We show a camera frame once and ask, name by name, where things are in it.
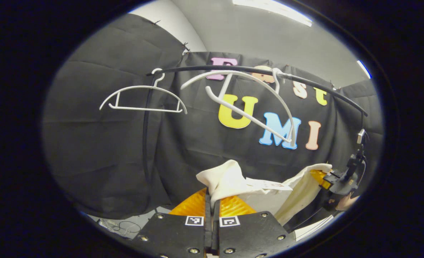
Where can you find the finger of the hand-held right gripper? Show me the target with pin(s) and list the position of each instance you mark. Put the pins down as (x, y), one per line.
(335, 178)

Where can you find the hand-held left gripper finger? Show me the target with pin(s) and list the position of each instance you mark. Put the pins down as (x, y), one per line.
(216, 229)
(207, 229)

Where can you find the cream white shirt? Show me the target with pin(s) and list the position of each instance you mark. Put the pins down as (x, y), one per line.
(226, 179)

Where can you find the white plastic clothes hanger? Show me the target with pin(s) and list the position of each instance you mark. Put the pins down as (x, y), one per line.
(143, 108)
(251, 116)

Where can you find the black backdrop cloth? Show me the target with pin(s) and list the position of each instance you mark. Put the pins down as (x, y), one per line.
(100, 143)

